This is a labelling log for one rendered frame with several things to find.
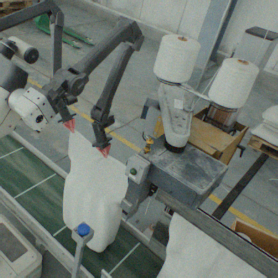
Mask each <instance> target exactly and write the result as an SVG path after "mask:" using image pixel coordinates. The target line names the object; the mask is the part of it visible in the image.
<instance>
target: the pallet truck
mask: <svg viewBox="0 0 278 278"><path fill-rule="evenodd" d="M35 25H36V27H37V28H39V29H41V30H43V31H45V32H47V33H49V34H51V29H50V20H49V18H48V16H47V14H44V15H42V16H39V17H36V18H35ZM63 31H65V32H67V33H69V34H71V35H73V36H75V37H77V38H80V39H81V40H84V41H85V42H87V43H88V44H89V45H94V44H96V41H95V40H94V39H92V38H91V37H88V36H87V35H84V34H82V33H80V32H78V31H76V30H73V29H71V28H69V27H67V26H65V25H64V26H63ZM62 40H63V41H65V42H67V43H69V44H71V45H72V46H74V47H75V48H80V47H83V46H82V43H80V42H79V41H77V40H75V39H73V38H71V37H69V36H67V35H65V34H63V39H62Z"/></svg>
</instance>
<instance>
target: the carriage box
mask: <svg viewBox="0 0 278 278"><path fill-rule="evenodd" d="M207 110H208V106H205V107H204V108H203V109H202V110H199V111H198V112H196V113H195V114H194V115H192V121H191V130H190V135H191V136H193V137H194V138H196V139H198V140H200V141H202V142H204V143H206V144H208V145H210V146H212V147H213V148H215V149H217V151H216V152H215V153H214V154H213V155H212V157H213V158H215V159H217V160H219V161H220V162H222V163H224V164H225V165H227V166H228V165H229V163H230V161H231V159H232V157H233V155H234V154H235V152H236V150H237V149H238V148H237V147H235V146H236V144H240V143H241V142H242V141H243V138H244V137H245V135H246V133H247V131H248V130H249V128H250V127H249V126H246V125H244V124H242V123H239V122H237V121H236V123H235V125H234V127H233V129H232V130H231V131H230V132H229V133H225V132H223V129H221V128H219V127H218V126H216V125H214V124H212V123H210V122H208V121H206V122H203V121H202V118H203V117H204V115H205V114H206V113H207ZM236 131H239V134H237V136H236V137H233V135H235V134H236Z"/></svg>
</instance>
